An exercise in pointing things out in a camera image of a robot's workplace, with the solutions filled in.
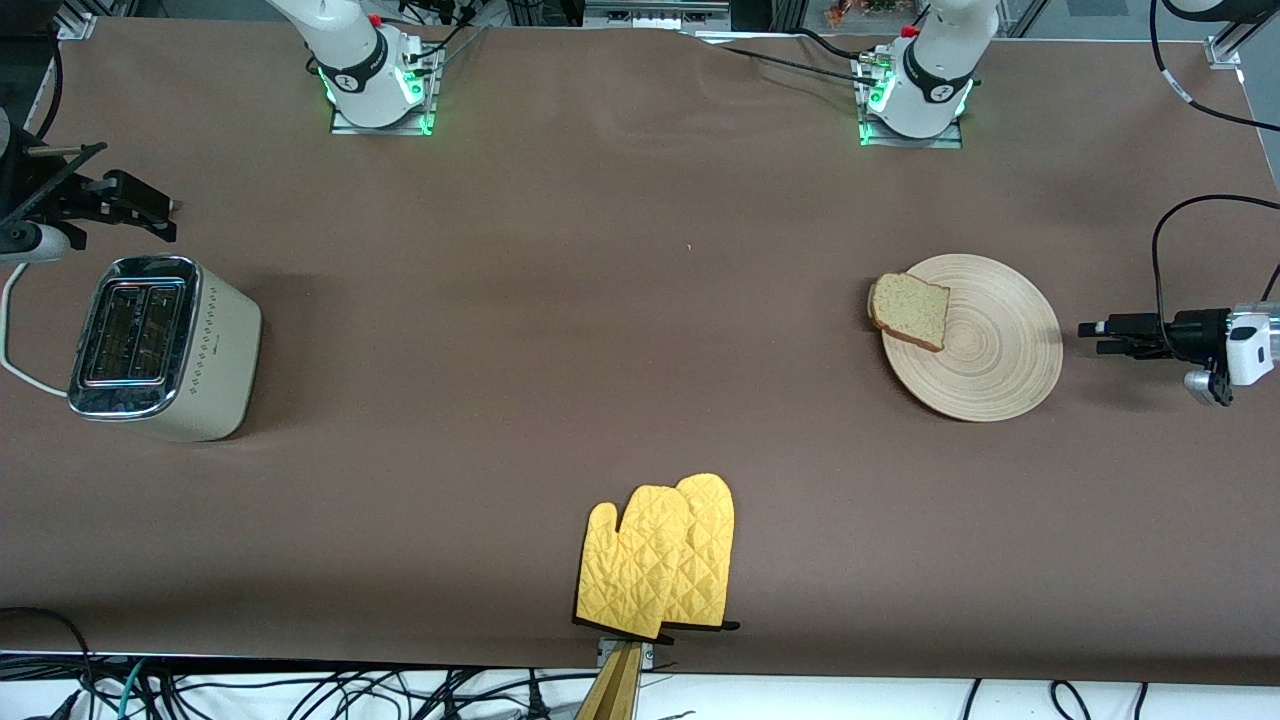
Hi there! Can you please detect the round wooden plate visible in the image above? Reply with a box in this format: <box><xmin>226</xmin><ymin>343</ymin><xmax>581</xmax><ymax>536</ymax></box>
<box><xmin>879</xmin><ymin>253</ymin><xmax>1065</xmax><ymax>424</ymax></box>

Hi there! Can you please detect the slice of brown bread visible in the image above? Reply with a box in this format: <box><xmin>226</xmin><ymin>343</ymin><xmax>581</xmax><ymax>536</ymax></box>
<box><xmin>867</xmin><ymin>272</ymin><xmax>953</xmax><ymax>354</ymax></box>

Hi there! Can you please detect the cream chrome two-slot toaster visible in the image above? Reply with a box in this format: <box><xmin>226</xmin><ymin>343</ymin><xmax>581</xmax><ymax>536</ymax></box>
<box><xmin>67</xmin><ymin>254</ymin><xmax>264</xmax><ymax>444</ymax></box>

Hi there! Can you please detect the yellow quilted oven mitt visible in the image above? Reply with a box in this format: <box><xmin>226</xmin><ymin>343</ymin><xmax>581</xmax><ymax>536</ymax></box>
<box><xmin>573</xmin><ymin>484</ymin><xmax>694</xmax><ymax>642</ymax></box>
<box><xmin>660</xmin><ymin>472</ymin><xmax>742</xmax><ymax>634</ymax></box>

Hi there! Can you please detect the brown table mat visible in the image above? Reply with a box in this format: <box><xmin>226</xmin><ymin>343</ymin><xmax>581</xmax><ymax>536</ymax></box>
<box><xmin>0</xmin><ymin>14</ymin><xmax>1280</xmax><ymax>688</ymax></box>

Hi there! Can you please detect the silver metal box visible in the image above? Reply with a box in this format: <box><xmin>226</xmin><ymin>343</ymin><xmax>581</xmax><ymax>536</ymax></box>
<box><xmin>582</xmin><ymin>0</ymin><xmax>733</xmax><ymax>31</ymax></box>

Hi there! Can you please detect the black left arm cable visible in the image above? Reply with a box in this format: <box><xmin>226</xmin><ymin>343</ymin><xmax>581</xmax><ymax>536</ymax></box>
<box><xmin>1148</xmin><ymin>0</ymin><xmax>1280</xmax><ymax>336</ymax></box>

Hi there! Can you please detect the white toaster power cord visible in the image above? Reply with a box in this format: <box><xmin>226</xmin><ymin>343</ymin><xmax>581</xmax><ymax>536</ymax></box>
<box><xmin>0</xmin><ymin>262</ymin><xmax>71</xmax><ymax>399</ymax></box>

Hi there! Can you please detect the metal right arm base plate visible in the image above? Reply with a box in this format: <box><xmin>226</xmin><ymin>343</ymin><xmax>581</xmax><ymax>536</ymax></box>
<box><xmin>329</xmin><ymin>38</ymin><xmax>443</xmax><ymax>137</ymax></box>

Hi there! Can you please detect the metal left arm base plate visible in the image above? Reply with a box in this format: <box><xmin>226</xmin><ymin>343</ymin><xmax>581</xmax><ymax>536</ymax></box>
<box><xmin>856</xmin><ymin>52</ymin><xmax>967</xmax><ymax>150</ymax></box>

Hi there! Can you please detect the aluminium frame profile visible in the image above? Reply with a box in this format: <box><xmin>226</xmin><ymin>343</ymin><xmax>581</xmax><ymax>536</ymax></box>
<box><xmin>1203</xmin><ymin>15</ymin><xmax>1280</xmax><ymax>73</ymax></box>

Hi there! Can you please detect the black looped cable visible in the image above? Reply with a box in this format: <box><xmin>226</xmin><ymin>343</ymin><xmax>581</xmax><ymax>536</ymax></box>
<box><xmin>0</xmin><ymin>605</ymin><xmax>99</xmax><ymax>693</ymax></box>

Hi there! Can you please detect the black cable to arm base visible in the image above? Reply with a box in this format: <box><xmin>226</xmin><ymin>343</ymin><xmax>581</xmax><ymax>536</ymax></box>
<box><xmin>690</xmin><ymin>28</ymin><xmax>886</xmax><ymax>83</ymax></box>

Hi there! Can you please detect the teal cable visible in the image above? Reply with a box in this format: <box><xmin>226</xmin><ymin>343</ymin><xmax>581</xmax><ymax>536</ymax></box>
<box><xmin>116</xmin><ymin>658</ymin><xmax>153</xmax><ymax>720</ymax></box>

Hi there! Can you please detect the brass stand with metal bracket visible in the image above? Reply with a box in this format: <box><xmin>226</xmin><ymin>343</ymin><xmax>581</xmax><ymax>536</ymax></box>
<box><xmin>574</xmin><ymin>638</ymin><xmax>657</xmax><ymax>720</ymax></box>

